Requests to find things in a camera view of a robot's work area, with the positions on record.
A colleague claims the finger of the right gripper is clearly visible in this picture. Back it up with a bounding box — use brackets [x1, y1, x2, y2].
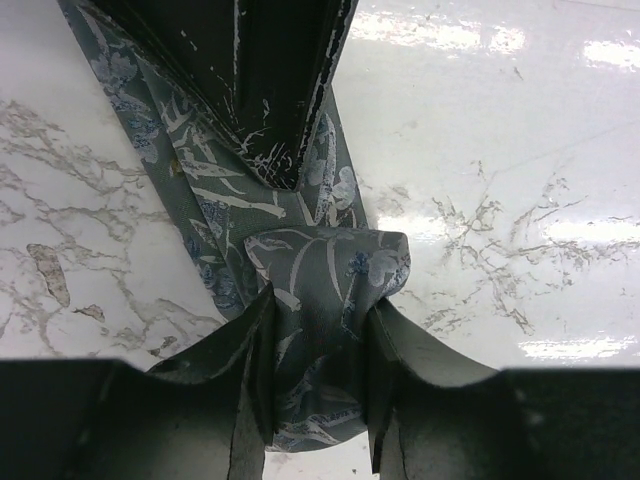
[234, 0, 357, 191]
[84, 0, 250, 163]

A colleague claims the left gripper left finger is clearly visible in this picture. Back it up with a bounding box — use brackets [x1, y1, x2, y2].
[1, 288, 275, 479]

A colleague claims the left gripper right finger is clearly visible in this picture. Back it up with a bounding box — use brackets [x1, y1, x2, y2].
[365, 300, 639, 479]

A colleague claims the blue grey floral tie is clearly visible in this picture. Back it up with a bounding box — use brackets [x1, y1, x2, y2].
[60, 1, 411, 453]

